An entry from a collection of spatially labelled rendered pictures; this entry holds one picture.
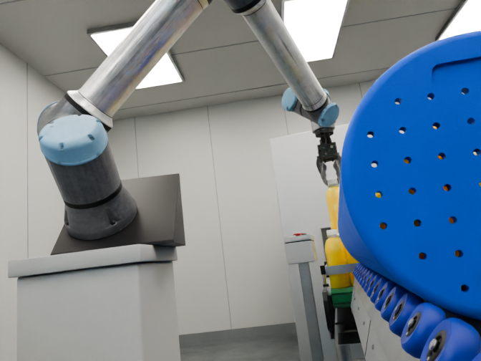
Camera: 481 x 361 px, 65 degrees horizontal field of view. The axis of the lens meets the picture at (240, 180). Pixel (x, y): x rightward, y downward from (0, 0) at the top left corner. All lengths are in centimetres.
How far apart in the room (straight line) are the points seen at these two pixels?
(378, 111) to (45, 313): 84
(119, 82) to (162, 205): 35
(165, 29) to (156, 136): 490
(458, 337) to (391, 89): 25
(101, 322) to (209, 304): 461
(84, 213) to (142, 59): 44
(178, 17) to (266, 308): 469
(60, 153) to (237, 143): 484
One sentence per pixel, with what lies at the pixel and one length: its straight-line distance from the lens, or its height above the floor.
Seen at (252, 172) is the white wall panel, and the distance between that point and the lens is 555.
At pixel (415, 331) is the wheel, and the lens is 34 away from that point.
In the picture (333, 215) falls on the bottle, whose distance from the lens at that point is 148.
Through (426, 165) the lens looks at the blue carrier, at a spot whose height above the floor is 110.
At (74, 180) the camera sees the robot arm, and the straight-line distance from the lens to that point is 97.
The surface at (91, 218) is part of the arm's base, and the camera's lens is 103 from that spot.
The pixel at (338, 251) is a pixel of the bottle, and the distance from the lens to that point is 141.
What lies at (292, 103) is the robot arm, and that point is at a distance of 144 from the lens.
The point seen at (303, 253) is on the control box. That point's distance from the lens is 143.
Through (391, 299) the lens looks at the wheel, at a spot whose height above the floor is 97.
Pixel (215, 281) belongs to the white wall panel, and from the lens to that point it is 549.
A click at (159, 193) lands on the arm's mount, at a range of 115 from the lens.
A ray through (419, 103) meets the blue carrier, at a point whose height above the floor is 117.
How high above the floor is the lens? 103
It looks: 12 degrees up
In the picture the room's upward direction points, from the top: 7 degrees counter-clockwise
